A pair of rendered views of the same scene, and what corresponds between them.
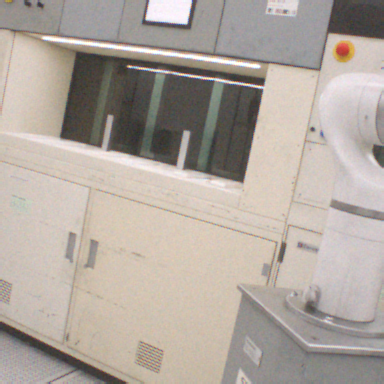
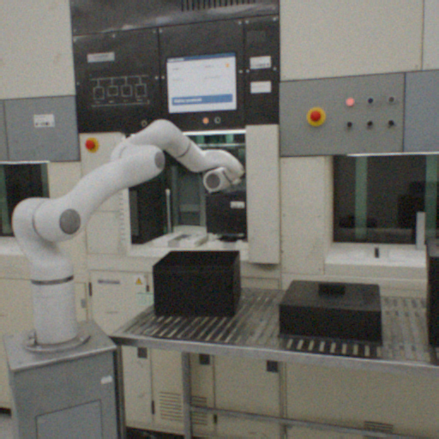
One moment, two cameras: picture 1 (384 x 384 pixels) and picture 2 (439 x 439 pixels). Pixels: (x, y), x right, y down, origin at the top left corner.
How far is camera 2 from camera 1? 84 cm
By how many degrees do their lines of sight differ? 9
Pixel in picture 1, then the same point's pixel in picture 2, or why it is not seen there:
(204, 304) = not seen: hidden behind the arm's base
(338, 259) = (38, 311)
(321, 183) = (101, 237)
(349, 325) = (51, 347)
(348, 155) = (30, 251)
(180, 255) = (27, 308)
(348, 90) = (20, 214)
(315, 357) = (20, 373)
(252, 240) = not seen: hidden behind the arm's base
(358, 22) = (95, 123)
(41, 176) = not seen: outside the picture
